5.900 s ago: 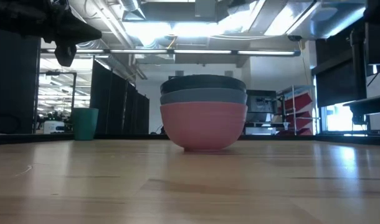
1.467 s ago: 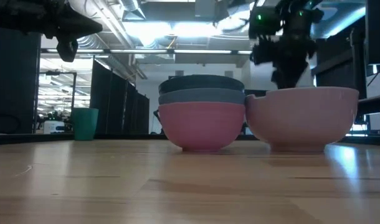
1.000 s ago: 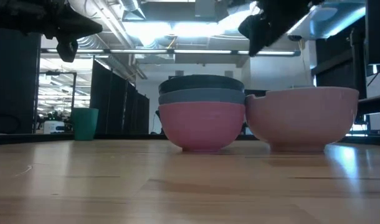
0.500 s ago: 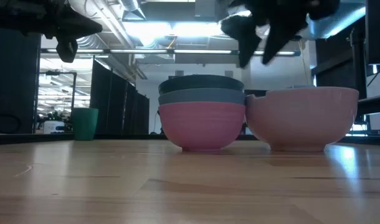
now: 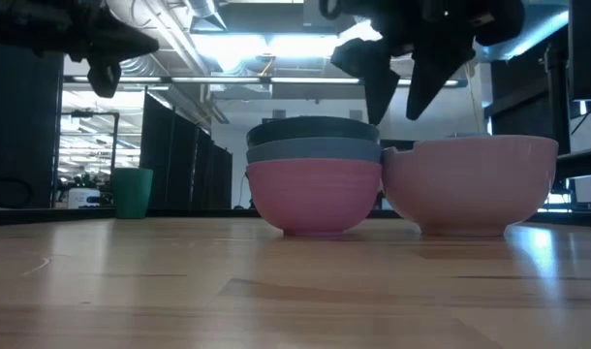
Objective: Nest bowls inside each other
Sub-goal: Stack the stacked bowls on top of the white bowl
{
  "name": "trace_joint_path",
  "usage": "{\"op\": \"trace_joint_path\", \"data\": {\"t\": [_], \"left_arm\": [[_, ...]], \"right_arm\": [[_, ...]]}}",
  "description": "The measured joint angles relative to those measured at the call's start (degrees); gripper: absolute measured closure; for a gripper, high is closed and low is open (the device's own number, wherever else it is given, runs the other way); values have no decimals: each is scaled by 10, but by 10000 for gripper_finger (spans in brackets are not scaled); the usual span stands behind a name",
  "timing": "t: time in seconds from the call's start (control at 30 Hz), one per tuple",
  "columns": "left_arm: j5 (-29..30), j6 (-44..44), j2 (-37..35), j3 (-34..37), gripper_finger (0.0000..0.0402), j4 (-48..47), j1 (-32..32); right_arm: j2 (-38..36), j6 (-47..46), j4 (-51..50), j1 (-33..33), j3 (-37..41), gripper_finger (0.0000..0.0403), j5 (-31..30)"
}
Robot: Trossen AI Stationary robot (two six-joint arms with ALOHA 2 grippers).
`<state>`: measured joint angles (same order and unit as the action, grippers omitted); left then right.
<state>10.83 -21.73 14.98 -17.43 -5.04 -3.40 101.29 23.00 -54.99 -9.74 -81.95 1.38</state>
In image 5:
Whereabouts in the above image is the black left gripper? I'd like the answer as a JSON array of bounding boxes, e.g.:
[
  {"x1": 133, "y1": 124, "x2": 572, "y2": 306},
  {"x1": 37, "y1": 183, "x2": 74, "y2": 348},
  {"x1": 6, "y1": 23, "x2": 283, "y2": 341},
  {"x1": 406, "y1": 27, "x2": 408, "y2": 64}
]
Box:
[{"x1": 43, "y1": 0, "x2": 160, "y2": 99}]

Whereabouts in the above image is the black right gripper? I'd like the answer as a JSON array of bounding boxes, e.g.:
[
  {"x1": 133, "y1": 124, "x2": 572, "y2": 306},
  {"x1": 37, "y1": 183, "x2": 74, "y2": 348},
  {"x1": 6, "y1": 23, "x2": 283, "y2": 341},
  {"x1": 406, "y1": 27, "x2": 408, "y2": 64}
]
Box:
[{"x1": 319, "y1": 0, "x2": 527, "y2": 126}]

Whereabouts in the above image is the dark teal bowl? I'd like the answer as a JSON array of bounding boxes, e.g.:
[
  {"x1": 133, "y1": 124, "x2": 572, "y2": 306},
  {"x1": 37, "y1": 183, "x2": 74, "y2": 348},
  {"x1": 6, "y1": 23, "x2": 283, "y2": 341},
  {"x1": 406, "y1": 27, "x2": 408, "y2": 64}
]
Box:
[{"x1": 246, "y1": 114, "x2": 381, "y2": 148}]

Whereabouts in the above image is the blue bowl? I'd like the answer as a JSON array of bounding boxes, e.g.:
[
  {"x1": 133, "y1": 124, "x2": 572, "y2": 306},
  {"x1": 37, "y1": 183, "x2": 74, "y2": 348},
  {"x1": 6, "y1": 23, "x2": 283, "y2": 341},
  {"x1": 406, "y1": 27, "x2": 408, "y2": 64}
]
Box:
[{"x1": 245, "y1": 136, "x2": 383, "y2": 165}]

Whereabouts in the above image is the large white bowl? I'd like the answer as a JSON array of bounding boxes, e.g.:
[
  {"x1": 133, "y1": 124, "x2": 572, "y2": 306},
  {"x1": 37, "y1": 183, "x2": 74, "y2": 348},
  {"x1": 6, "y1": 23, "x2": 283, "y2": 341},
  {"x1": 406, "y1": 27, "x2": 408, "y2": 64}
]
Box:
[{"x1": 381, "y1": 134, "x2": 560, "y2": 238}]

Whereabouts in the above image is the green plastic cup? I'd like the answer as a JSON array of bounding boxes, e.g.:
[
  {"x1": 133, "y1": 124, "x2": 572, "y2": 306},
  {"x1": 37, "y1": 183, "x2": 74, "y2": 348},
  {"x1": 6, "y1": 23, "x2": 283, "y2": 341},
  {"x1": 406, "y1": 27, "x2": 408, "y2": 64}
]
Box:
[{"x1": 111, "y1": 167, "x2": 155, "y2": 220}]

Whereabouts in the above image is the light pink bowl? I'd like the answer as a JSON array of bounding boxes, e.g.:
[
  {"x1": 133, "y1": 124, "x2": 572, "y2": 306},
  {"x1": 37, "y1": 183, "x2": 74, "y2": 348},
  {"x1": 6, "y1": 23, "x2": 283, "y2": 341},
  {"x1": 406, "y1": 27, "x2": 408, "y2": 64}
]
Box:
[{"x1": 245, "y1": 158, "x2": 383, "y2": 238}]

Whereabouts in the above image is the ceiling light bar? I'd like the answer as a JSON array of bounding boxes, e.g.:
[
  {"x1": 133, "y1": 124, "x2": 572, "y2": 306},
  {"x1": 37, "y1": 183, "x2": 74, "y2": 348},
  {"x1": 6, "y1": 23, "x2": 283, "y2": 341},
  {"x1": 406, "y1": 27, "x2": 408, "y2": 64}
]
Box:
[{"x1": 65, "y1": 75, "x2": 469, "y2": 89}]

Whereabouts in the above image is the dark background cabinet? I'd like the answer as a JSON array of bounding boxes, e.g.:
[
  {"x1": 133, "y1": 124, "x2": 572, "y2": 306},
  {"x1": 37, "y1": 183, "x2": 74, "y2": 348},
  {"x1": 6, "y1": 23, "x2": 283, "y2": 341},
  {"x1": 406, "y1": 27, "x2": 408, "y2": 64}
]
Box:
[{"x1": 483, "y1": 23, "x2": 571, "y2": 156}]

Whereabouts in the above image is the black room divider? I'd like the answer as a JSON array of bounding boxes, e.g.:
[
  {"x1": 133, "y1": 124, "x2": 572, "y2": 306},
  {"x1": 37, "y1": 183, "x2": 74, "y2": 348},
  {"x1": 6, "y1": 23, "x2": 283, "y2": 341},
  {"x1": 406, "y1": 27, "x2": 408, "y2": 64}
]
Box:
[{"x1": 139, "y1": 91, "x2": 233, "y2": 210}]

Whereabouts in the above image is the black partition panel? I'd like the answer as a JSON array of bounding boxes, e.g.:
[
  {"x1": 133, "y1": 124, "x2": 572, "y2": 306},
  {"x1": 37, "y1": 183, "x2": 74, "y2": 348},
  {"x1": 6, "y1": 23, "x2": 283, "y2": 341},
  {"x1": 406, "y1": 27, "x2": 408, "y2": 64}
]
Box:
[{"x1": 0, "y1": 41, "x2": 65, "y2": 210}]

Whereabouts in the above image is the black monitor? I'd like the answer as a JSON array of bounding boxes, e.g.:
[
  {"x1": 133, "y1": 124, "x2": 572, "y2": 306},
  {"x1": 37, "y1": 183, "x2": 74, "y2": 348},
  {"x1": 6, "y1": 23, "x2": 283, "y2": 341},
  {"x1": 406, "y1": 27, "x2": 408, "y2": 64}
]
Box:
[{"x1": 568, "y1": 0, "x2": 591, "y2": 103}]

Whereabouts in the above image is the large silver ceiling duct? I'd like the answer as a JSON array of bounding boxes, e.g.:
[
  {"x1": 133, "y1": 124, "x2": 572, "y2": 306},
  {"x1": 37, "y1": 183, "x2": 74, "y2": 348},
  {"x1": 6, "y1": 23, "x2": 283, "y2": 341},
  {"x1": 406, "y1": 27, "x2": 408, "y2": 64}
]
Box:
[{"x1": 106, "y1": 0, "x2": 214, "y2": 79}]

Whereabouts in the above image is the small silver ceiling duct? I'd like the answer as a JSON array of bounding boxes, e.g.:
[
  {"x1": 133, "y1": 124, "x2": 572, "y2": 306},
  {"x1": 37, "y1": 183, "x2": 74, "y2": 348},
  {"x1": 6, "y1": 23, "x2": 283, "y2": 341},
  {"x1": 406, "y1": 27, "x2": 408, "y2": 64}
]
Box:
[{"x1": 186, "y1": 0, "x2": 229, "y2": 33}]

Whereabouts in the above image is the black aluminium table frame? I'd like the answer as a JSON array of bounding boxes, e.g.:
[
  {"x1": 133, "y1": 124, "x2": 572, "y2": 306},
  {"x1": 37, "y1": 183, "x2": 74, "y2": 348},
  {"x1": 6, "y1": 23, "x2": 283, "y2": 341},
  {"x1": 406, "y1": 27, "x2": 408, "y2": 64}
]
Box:
[{"x1": 0, "y1": 206, "x2": 591, "y2": 228}]

